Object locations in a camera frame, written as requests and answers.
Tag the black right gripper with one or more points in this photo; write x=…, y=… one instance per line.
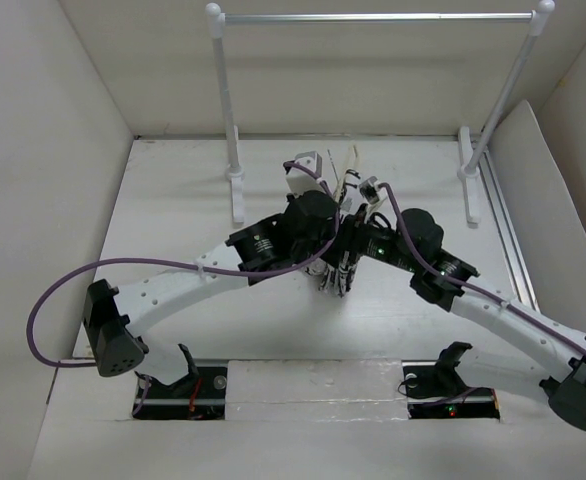
x=363, y=230

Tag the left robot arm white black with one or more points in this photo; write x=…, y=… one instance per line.
x=117, y=319

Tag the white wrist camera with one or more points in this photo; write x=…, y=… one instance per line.
x=372, y=193
x=303, y=173

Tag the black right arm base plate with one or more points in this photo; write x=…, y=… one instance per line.
x=435, y=391

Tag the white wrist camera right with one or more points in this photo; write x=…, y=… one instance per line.
x=372, y=193

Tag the newspaper print trousers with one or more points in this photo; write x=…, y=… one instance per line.
x=339, y=288

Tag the white clothes rack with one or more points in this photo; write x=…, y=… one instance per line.
x=355, y=73

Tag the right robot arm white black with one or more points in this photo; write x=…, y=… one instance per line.
x=444, y=280

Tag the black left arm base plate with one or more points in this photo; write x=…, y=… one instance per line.
x=201, y=399

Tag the beige wire clothes hanger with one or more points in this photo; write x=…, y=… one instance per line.
x=349, y=179

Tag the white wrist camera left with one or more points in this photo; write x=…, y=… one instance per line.
x=303, y=173

